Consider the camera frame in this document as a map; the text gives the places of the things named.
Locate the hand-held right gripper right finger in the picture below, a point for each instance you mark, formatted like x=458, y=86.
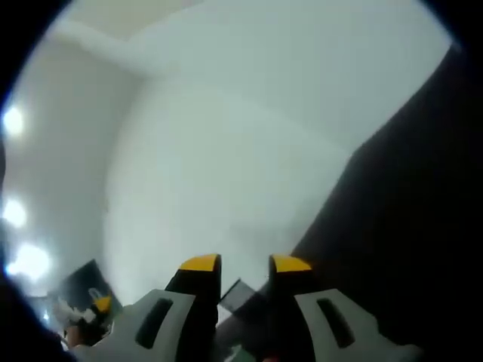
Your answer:
x=370, y=339

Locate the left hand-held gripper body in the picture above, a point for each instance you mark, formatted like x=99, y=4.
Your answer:
x=73, y=313

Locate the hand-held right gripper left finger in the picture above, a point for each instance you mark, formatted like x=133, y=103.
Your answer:
x=120, y=339

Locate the black tabletop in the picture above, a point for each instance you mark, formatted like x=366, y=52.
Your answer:
x=396, y=226

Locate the person's left hand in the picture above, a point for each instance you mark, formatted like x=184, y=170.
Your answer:
x=79, y=335

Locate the dark panel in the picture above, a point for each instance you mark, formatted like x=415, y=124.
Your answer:
x=83, y=279

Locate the ceiling light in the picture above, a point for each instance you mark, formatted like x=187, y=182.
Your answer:
x=28, y=262
x=15, y=213
x=13, y=121

